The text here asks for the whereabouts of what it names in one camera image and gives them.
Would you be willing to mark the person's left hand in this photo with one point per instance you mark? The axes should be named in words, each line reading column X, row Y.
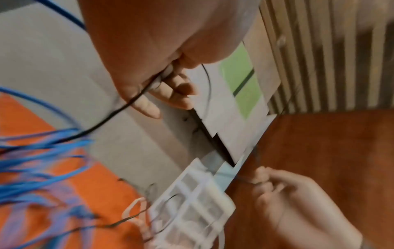
column 147, row 36

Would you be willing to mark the person's right hand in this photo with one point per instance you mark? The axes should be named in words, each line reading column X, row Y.
column 301, row 209

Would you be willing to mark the white plastic grid basket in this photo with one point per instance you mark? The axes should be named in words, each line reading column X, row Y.
column 221, row 201

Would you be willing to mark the light blue strip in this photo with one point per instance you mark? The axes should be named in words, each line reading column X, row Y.
column 224, row 177

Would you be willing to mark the white box with green label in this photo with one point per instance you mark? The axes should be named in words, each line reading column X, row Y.
column 227, row 109

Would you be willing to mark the brown cardboard panel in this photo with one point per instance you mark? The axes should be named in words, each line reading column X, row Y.
column 261, row 68

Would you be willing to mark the white ribbed radiator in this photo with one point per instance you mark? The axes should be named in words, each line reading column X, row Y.
column 326, row 60

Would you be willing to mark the orange mat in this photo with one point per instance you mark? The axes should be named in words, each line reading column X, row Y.
column 101, row 184

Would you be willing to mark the white plastic loop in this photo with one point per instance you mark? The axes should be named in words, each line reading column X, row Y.
column 124, row 215

